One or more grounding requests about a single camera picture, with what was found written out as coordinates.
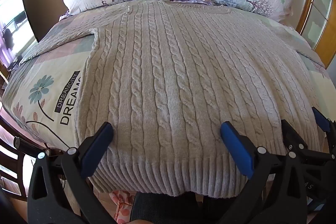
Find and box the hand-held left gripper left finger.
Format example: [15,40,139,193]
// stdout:
[28,122,116,224]

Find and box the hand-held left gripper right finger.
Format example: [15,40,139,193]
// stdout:
[220,121,307,224]

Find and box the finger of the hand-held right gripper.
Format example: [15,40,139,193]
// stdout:
[312,107,336,146]
[281,119,336,161]

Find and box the white cable knit sweater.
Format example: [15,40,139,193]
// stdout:
[20,0,325,199]

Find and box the pink floral cloth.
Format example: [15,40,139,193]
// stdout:
[108,189,135,224]

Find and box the black cylinder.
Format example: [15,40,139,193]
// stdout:
[14,136,51,159]

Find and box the dark wooden chair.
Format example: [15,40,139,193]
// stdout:
[0,106,36,199]

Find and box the flower print quilt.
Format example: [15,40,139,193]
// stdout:
[1,0,332,151]

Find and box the wooden headboard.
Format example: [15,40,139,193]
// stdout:
[296,0,336,68]

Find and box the dark framed window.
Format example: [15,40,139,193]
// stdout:
[0,0,38,71]

